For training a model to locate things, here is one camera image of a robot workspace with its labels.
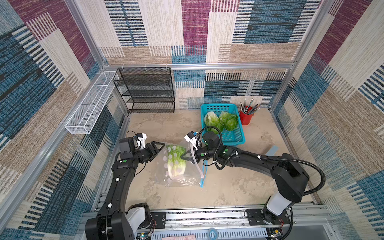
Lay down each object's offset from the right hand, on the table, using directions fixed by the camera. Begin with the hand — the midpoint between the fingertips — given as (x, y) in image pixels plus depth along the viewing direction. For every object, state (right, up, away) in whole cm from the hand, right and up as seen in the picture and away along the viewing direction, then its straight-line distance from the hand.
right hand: (184, 158), depth 77 cm
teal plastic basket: (+33, +8, +27) cm, 43 cm away
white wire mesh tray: (-47, +19, -6) cm, 51 cm away
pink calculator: (+2, -34, -9) cm, 35 cm away
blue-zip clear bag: (+5, -8, -4) cm, 10 cm away
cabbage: (-4, -2, -3) cm, 5 cm away
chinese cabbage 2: (+29, +20, +27) cm, 45 cm away
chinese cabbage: (+18, +18, +24) cm, 35 cm away
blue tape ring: (+14, -32, -7) cm, 35 cm away
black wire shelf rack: (-29, +43, +31) cm, 60 cm away
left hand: (-11, +5, +2) cm, 13 cm away
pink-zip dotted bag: (-12, -2, +2) cm, 12 cm away
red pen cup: (+42, +21, +31) cm, 57 cm away
